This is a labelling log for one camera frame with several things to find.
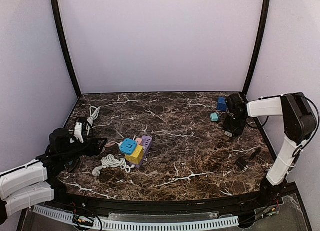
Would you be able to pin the yellow cube socket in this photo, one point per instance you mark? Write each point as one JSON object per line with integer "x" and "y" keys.
{"x": 137, "y": 156}

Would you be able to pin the light blue charger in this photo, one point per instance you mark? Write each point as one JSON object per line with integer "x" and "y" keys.
{"x": 229, "y": 134}

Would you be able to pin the black front aluminium rail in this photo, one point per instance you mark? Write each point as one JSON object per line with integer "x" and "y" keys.
{"x": 237, "y": 205}

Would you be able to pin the black frame post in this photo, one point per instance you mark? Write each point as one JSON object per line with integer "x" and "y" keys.
{"x": 64, "y": 47}
{"x": 257, "y": 46}

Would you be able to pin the purple power strip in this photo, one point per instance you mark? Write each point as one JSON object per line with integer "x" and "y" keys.
{"x": 147, "y": 142}

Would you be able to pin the teal small charger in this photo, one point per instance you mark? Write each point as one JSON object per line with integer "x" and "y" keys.
{"x": 214, "y": 117}

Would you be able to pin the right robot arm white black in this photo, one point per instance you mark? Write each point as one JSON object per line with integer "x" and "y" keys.
{"x": 300, "y": 119}

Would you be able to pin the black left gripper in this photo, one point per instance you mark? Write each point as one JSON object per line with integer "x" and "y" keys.
{"x": 90, "y": 146}

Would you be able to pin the left black frame post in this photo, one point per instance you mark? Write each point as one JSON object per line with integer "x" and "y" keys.
{"x": 64, "y": 47}

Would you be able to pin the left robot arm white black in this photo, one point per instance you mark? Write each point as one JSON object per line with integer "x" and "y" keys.
{"x": 36, "y": 182}

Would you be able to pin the dark blue cube socket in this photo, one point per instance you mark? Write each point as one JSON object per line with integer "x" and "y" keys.
{"x": 221, "y": 104}

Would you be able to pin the white slotted cable duct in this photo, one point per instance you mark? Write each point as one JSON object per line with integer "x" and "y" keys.
{"x": 130, "y": 222}

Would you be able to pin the right black frame post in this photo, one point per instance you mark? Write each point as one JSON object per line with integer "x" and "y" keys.
{"x": 257, "y": 46}

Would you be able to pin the black plug adapter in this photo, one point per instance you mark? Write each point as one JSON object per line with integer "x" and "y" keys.
{"x": 242, "y": 164}

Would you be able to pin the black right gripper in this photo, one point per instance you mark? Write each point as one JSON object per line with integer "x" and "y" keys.
{"x": 231, "y": 127}

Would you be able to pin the pink charger plug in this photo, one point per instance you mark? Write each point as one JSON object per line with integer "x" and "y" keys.
{"x": 139, "y": 141}

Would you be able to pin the blue adapter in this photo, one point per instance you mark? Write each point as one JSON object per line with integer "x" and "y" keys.
{"x": 128, "y": 146}

